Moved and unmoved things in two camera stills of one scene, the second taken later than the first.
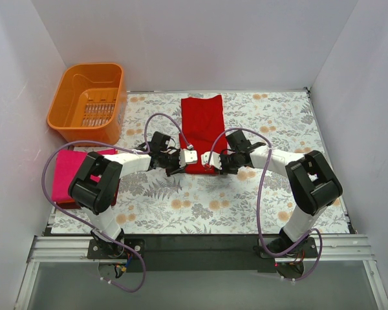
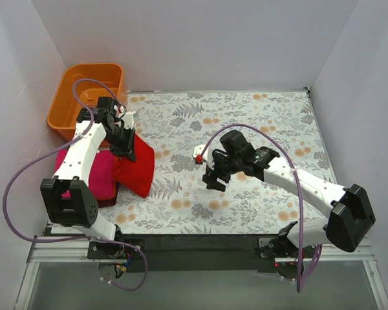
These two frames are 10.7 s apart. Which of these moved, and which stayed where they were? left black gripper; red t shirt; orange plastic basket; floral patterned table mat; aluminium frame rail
Moved: left black gripper; red t shirt
Stayed: orange plastic basket; aluminium frame rail; floral patterned table mat
